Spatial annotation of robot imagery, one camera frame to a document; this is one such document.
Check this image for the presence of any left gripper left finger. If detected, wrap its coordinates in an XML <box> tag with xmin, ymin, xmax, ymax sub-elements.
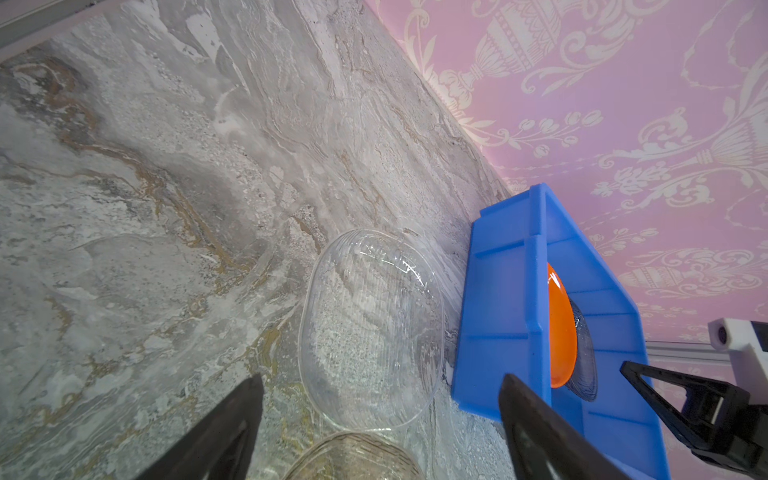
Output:
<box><xmin>138</xmin><ymin>374</ymin><xmax>264</xmax><ymax>479</ymax></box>

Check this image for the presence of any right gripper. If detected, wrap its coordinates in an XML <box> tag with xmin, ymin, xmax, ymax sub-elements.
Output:
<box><xmin>619</xmin><ymin>359</ymin><xmax>768</xmax><ymax>478</ymax></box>

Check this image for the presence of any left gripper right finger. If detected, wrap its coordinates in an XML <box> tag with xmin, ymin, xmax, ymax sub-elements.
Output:
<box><xmin>498</xmin><ymin>374</ymin><xmax>628</xmax><ymax>479</ymax></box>

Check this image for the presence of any clear glass plate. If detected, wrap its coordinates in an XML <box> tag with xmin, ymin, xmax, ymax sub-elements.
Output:
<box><xmin>566</xmin><ymin>299</ymin><xmax>598</xmax><ymax>402</ymax></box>
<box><xmin>298</xmin><ymin>229</ymin><xmax>445</xmax><ymax>431</ymax></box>

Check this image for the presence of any orange plastic plate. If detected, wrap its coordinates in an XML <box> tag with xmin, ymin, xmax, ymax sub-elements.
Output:
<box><xmin>547</xmin><ymin>265</ymin><xmax>578</xmax><ymax>388</ymax></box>

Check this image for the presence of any brown transparent glass plate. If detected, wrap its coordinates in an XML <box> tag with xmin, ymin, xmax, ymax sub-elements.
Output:
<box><xmin>284</xmin><ymin>432</ymin><xmax>424</xmax><ymax>479</ymax></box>

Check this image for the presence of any blue plastic bin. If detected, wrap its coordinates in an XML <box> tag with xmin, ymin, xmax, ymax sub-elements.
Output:
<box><xmin>452</xmin><ymin>184</ymin><xmax>670</xmax><ymax>479</ymax></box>

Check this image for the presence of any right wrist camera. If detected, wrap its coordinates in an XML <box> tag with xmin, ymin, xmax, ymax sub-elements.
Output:
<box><xmin>708</xmin><ymin>318</ymin><xmax>768</xmax><ymax>405</ymax></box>

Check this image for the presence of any right aluminium frame post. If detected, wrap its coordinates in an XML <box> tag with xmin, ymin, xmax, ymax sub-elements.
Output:
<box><xmin>645</xmin><ymin>341</ymin><xmax>730</xmax><ymax>365</ymax></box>

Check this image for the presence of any aluminium mounting rail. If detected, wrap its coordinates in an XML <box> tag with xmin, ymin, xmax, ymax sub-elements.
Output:
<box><xmin>1</xmin><ymin>0</ymin><xmax>121</xmax><ymax>61</ymax></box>

